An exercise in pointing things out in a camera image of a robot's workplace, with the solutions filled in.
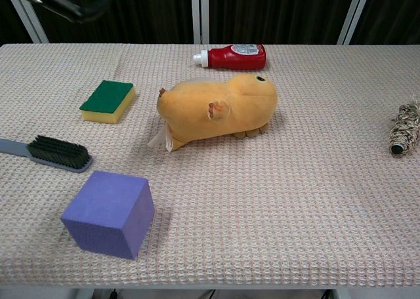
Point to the upright white frame post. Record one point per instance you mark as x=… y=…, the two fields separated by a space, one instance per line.
x=196 y=13
x=205 y=13

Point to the black curtain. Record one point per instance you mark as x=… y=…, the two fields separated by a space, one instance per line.
x=279 y=10

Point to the purple foam cube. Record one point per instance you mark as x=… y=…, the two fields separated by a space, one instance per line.
x=105 y=207

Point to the green and yellow sponge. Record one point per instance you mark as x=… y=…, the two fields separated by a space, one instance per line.
x=106 y=97

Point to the beige waffle tablecloth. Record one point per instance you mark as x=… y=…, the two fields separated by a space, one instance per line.
x=262 y=197

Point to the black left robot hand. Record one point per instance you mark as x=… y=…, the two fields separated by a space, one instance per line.
x=65 y=5

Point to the slanted white frame post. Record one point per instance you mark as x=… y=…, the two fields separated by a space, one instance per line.
x=34 y=27
x=352 y=17

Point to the red ketchup bottle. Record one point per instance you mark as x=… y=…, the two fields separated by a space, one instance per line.
x=239 y=59

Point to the yellow plush toy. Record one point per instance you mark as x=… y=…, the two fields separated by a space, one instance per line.
x=236 y=110

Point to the grey brush with black bristles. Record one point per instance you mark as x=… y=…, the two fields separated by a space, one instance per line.
x=59 y=153

